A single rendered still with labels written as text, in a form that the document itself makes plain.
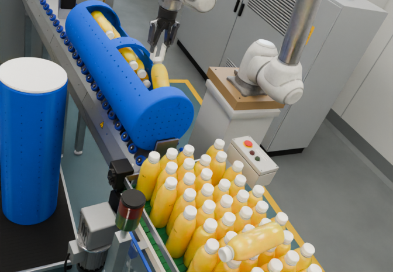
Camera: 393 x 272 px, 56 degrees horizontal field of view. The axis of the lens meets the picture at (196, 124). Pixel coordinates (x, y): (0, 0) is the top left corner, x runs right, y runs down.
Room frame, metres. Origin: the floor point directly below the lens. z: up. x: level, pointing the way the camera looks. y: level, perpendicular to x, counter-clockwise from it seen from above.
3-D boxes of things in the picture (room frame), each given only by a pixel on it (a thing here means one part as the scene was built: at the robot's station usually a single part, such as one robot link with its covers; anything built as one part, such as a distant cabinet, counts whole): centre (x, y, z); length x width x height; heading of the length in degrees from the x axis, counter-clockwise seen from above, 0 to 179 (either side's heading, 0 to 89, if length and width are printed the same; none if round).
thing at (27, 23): (2.58, 1.54, 0.31); 0.06 x 0.06 x 0.63; 43
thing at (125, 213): (0.63, 0.09, 1.23); 0.06 x 0.06 x 0.04
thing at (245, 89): (1.84, -0.18, 1.08); 0.22 x 0.18 x 0.06; 41
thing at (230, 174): (1.09, -0.20, 1.00); 0.07 x 0.07 x 0.19
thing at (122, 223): (0.63, 0.09, 1.18); 0.06 x 0.06 x 0.05
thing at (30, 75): (1.30, 0.74, 1.03); 0.28 x 0.28 x 0.01
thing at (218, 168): (1.11, -0.13, 1.00); 0.07 x 0.07 x 0.19
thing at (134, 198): (0.63, 0.09, 1.18); 0.06 x 0.06 x 0.16
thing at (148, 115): (1.51, 0.42, 1.09); 0.88 x 0.28 x 0.28; 43
